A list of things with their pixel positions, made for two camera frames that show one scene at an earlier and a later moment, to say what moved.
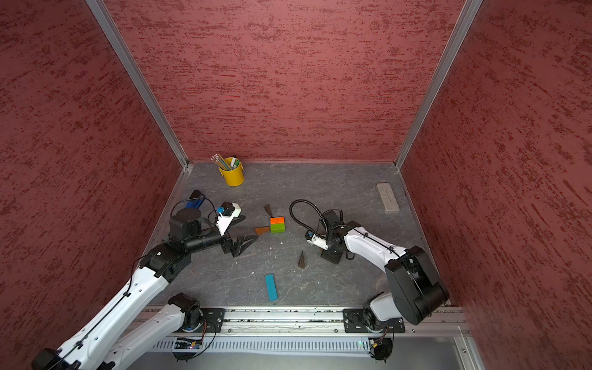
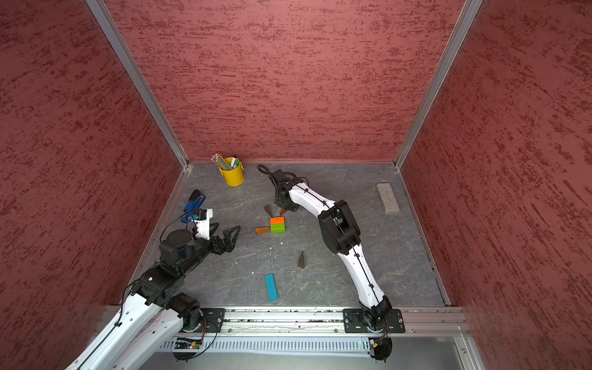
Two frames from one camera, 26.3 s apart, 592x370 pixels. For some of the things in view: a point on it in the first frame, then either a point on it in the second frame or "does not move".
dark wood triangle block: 301,263 does not move
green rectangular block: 277,227 does not move
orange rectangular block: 276,220 does not move
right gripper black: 331,257 -> 280,203
